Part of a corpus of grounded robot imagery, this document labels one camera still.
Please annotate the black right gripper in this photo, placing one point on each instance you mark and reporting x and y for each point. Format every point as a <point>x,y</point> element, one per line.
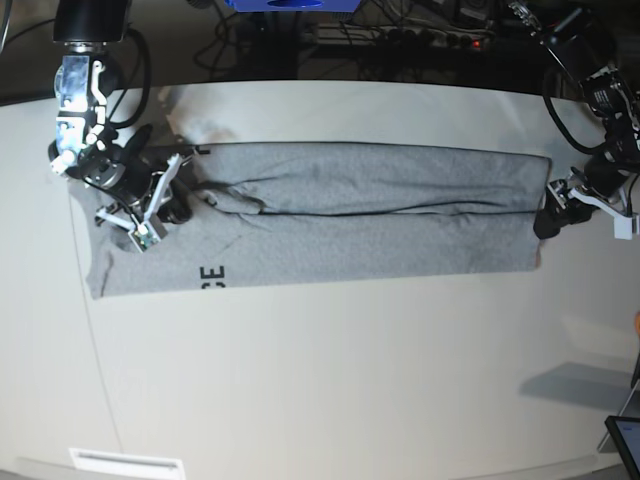
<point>134,183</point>

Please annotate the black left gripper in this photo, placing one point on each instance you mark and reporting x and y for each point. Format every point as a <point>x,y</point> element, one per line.
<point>599,179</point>

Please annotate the grey T-shirt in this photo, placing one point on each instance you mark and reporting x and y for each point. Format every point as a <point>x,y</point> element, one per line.
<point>268,214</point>

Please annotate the black tablet screen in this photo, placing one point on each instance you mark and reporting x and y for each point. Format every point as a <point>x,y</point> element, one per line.
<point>624,431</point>

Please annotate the black power strip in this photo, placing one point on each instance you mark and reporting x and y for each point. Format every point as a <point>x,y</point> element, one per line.
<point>431,38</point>

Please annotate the white paper strip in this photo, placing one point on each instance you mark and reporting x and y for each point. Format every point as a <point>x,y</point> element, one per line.
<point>125,464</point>

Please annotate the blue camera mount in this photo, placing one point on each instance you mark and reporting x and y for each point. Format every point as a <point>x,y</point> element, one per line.
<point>246,6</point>

